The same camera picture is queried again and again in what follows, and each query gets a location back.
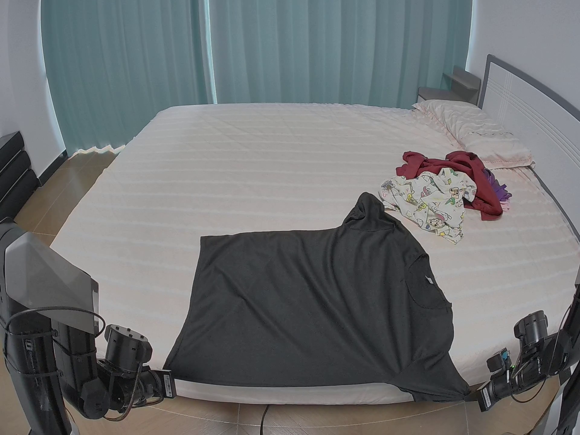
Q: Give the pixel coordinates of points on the dark red garment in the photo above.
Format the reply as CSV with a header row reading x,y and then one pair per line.
x,y
485,193

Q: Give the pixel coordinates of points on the black chest of drawers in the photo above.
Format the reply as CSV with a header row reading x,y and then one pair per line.
x,y
16,175

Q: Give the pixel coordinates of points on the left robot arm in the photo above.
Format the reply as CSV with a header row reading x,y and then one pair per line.
x,y
40,356

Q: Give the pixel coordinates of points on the white printed pyjama top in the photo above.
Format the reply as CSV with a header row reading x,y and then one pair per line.
x,y
430,202

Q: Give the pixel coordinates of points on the blue-green curtain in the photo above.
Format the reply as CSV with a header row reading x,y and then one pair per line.
x,y
340,34
127,61

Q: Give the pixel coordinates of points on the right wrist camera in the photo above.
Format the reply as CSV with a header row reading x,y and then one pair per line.
x,y
498,361

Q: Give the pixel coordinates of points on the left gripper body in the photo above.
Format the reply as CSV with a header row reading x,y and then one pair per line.
x,y
154,385

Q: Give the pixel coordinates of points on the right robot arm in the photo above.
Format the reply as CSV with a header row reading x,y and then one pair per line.
x,y
566,347

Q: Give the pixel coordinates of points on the grey bedside table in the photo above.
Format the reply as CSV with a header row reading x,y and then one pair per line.
x,y
437,94

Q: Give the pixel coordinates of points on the pale pink pillow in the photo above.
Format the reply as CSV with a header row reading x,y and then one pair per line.
x,y
480,129

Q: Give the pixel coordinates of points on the black T-shirt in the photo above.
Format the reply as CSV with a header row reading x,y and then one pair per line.
x,y
308,311

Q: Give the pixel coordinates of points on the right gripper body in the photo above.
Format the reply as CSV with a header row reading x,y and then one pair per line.
x,y
496,390

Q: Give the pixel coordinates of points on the purple garment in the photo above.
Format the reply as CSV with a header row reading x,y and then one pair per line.
x,y
498,188

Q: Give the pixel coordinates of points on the bed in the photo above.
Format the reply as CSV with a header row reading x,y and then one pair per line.
x,y
272,161

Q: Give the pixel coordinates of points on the pale pink garment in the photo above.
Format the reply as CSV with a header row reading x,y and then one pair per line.
x,y
506,205

